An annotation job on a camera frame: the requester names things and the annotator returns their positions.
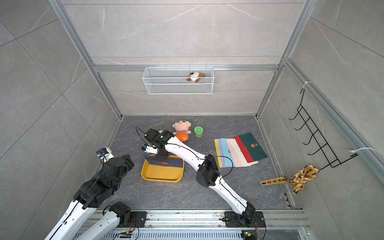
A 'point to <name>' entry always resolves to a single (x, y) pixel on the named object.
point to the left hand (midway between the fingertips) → (126, 156)
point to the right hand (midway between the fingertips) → (164, 153)
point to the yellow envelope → (217, 152)
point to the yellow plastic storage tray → (162, 174)
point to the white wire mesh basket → (173, 80)
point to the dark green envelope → (254, 147)
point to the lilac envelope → (222, 153)
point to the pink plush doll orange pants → (182, 132)
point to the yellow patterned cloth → (299, 180)
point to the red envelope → (247, 155)
